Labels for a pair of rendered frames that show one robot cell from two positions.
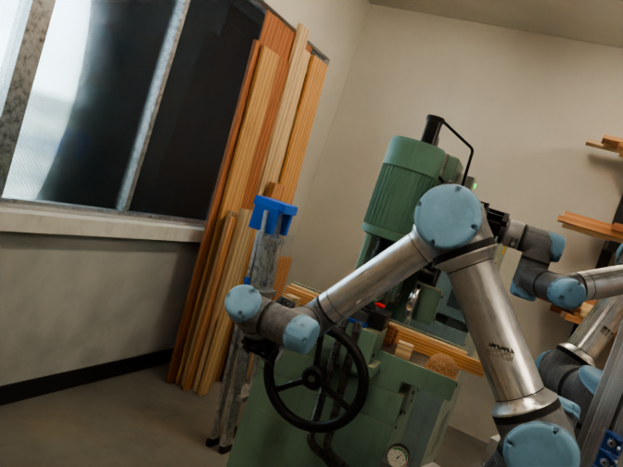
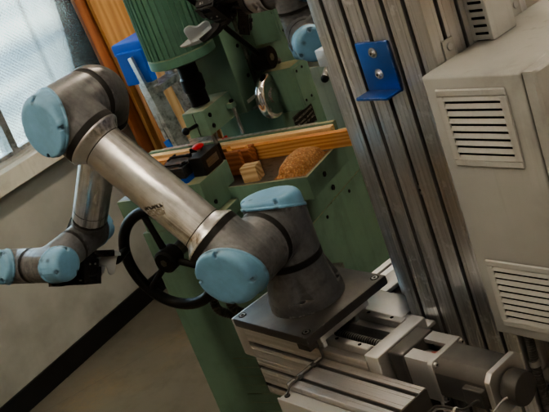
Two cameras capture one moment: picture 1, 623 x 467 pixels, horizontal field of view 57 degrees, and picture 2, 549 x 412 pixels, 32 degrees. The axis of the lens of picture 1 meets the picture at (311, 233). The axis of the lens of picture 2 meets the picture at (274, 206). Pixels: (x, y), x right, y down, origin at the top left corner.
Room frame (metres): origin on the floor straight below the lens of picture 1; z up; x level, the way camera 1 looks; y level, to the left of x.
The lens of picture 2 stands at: (-0.49, -1.03, 1.63)
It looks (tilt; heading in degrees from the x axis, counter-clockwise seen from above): 20 degrees down; 17
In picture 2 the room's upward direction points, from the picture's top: 21 degrees counter-clockwise
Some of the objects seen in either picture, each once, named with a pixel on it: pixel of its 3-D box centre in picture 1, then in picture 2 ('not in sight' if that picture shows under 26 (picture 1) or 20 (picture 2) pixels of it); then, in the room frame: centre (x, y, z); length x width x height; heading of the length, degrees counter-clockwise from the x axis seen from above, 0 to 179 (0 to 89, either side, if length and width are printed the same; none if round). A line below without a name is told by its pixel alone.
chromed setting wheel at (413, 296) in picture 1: (413, 301); (270, 96); (1.86, -0.39, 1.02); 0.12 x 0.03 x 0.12; 162
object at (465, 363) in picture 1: (378, 329); (242, 154); (1.76, -0.29, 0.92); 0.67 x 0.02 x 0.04; 72
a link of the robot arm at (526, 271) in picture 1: (532, 280); (302, 32); (1.52, -0.60, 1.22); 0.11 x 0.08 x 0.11; 16
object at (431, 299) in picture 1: (425, 303); (289, 86); (1.91, -0.44, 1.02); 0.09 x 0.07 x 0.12; 72
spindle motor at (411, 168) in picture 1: (402, 191); (161, 2); (1.78, -0.23, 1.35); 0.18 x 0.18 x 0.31
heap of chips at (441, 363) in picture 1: (443, 361); (299, 158); (1.61, -0.48, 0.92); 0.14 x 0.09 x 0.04; 162
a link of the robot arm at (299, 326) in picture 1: (292, 327); (55, 261); (1.15, -0.02, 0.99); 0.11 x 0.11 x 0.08; 69
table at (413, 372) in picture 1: (357, 346); (220, 190); (1.67, -0.23, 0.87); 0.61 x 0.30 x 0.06; 72
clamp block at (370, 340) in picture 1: (355, 336); (197, 190); (1.58, -0.21, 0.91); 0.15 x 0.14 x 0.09; 72
